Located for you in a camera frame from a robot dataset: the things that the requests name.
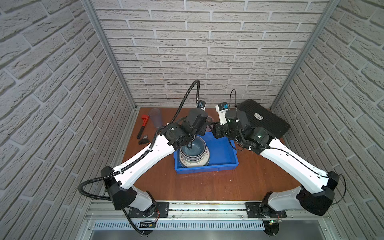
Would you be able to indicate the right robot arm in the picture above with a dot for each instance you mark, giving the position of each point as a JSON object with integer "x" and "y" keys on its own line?
{"x": 316, "y": 192}

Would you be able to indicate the orange sunburst white plate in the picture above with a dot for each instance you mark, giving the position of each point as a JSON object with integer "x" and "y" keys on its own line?
{"x": 191, "y": 165}

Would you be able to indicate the blue plastic bin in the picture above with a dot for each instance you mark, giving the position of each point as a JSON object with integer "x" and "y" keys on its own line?
{"x": 222, "y": 157}

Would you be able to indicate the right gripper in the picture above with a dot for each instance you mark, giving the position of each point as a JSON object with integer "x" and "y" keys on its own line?
{"x": 218, "y": 129}

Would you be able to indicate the red pipe wrench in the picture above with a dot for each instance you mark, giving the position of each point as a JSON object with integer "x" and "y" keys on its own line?
{"x": 145, "y": 119}

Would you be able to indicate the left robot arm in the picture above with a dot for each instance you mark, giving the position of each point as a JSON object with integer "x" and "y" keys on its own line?
{"x": 120, "y": 180}

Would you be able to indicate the lavender bowl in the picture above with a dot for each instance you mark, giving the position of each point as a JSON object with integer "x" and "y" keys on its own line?
{"x": 192, "y": 156}

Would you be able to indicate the pink clear plastic cup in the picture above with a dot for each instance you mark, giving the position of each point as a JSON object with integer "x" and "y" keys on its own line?
{"x": 209, "y": 122}

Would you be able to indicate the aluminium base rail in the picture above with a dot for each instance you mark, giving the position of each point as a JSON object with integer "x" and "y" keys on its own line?
{"x": 192, "y": 215}

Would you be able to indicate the black tool case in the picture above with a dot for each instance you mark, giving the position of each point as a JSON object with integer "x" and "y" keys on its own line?
{"x": 258, "y": 116}

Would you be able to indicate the grey blue bowl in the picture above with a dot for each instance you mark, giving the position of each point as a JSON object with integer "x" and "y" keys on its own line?
{"x": 197, "y": 144}

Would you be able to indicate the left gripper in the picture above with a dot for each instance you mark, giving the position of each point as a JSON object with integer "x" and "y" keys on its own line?
{"x": 190, "y": 138}

